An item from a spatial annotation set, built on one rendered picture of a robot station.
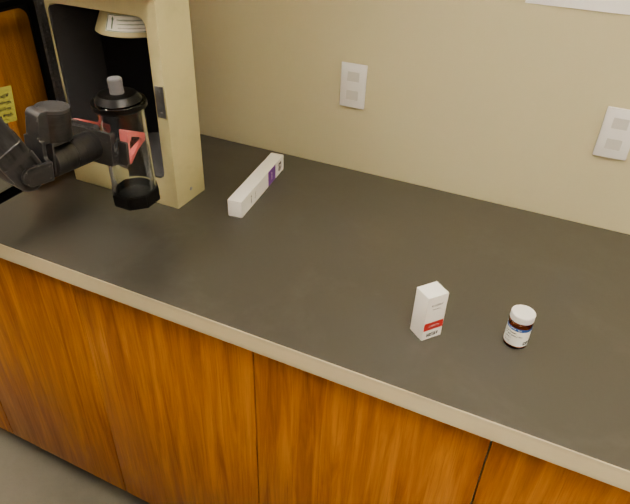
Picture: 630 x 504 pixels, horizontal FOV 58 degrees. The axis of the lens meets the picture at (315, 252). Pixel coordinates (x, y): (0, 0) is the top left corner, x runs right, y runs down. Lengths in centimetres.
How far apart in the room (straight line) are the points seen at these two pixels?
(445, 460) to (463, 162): 76
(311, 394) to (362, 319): 17
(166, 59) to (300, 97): 47
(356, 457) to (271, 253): 45
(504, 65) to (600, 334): 63
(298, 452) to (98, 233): 64
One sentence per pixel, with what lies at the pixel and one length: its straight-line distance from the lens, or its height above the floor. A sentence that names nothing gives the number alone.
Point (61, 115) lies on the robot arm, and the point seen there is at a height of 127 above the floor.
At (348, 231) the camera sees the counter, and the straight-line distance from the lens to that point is 132.
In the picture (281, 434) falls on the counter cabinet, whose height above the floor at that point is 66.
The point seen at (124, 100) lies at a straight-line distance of 119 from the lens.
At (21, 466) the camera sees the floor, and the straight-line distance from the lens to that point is 218.
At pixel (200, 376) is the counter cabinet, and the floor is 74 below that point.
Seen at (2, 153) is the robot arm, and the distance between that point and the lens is 105.
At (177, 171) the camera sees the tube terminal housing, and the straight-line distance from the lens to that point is 138.
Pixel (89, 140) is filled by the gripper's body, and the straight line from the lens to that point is 116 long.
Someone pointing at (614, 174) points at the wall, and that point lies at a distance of 150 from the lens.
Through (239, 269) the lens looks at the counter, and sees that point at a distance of 119.
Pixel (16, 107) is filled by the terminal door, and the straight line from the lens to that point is 143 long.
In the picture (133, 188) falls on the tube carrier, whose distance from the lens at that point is 126.
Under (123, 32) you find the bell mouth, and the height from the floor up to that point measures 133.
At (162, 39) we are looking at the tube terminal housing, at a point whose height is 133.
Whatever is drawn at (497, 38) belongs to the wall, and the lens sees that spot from 143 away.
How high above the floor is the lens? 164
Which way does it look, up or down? 35 degrees down
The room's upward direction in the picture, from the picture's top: 2 degrees clockwise
